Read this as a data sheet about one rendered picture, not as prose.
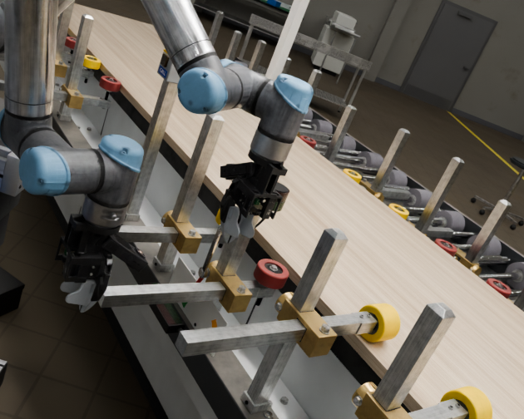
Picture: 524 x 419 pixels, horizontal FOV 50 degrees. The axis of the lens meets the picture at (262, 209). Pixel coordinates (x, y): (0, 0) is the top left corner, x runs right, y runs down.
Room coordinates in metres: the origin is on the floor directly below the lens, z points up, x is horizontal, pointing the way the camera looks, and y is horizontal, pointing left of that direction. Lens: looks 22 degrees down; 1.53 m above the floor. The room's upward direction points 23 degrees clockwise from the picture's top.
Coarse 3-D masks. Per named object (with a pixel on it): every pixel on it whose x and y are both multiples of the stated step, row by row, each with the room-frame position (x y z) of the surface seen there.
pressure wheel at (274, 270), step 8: (264, 264) 1.20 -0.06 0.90; (272, 264) 1.21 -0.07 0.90; (280, 264) 1.22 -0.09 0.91; (256, 272) 1.17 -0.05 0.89; (264, 272) 1.16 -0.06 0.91; (272, 272) 1.17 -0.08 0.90; (280, 272) 1.19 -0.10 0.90; (288, 272) 1.20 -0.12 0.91; (264, 280) 1.15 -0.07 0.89; (272, 280) 1.15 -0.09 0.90; (280, 280) 1.16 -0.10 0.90; (272, 288) 1.16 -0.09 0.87; (256, 304) 1.19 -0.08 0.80
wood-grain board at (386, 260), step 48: (96, 48) 2.53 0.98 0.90; (144, 48) 2.93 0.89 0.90; (144, 96) 2.11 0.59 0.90; (192, 144) 1.81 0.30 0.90; (240, 144) 2.03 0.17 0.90; (336, 192) 1.94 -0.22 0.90; (288, 240) 1.38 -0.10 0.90; (384, 240) 1.67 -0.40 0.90; (336, 288) 1.23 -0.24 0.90; (384, 288) 1.34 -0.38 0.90; (432, 288) 1.46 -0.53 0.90; (480, 288) 1.60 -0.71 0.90; (480, 336) 1.30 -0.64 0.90; (432, 384) 1.00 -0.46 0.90; (480, 384) 1.07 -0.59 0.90
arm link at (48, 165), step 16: (32, 144) 0.81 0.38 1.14; (48, 144) 0.81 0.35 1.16; (64, 144) 0.82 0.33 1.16; (32, 160) 0.76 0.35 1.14; (48, 160) 0.76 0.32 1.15; (64, 160) 0.78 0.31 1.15; (80, 160) 0.80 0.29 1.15; (96, 160) 0.83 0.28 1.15; (32, 176) 0.75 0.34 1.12; (48, 176) 0.75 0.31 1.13; (64, 176) 0.77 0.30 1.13; (80, 176) 0.79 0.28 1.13; (96, 176) 0.82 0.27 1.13; (32, 192) 0.75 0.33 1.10; (48, 192) 0.76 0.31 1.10; (64, 192) 0.78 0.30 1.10; (80, 192) 0.81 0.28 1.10
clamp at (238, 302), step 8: (216, 264) 1.17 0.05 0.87; (216, 272) 1.14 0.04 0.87; (208, 280) 1.15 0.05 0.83; (216, 280) 1.13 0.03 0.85; (224, 280) 1.11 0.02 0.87; (232, 280) 1.13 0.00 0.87; (240, 280) 1.14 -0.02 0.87; (232, 288) 1.09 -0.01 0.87; (224, 296) 1.09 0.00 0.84; (232, 296) 1.08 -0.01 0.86; (240, 296) 1.08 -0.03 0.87; (248, 296) 1.10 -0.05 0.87; (224, 304) 1.09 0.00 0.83; (232, 304) 1.07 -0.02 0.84; (240, 304) 1.09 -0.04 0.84; (248, 304) 1.10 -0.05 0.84; (232, 312) 1.08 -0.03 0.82
